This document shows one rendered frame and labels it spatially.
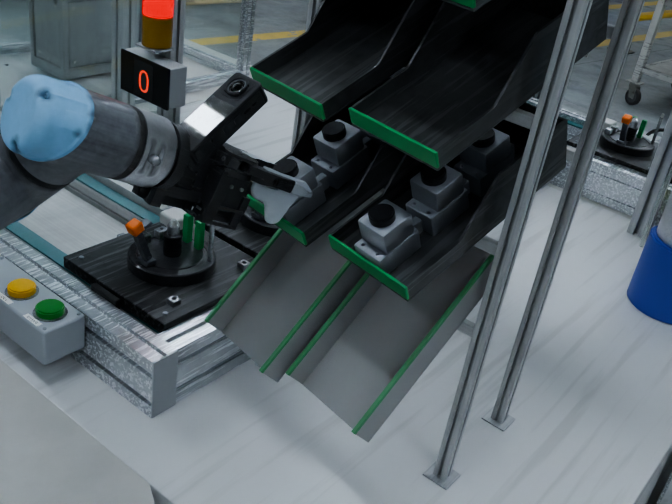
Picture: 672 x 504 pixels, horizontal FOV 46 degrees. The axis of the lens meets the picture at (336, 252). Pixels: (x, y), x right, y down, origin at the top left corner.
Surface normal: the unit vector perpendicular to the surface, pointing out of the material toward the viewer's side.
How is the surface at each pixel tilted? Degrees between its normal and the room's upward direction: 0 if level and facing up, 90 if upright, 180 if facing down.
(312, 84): 25
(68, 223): 0
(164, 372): 90
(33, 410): 0
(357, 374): 45
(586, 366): 0
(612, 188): 90
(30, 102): 65
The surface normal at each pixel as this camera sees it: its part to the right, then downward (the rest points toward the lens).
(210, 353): 0.77, 0.41
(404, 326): -0.42, -0.44
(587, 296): 0.15, -0.86
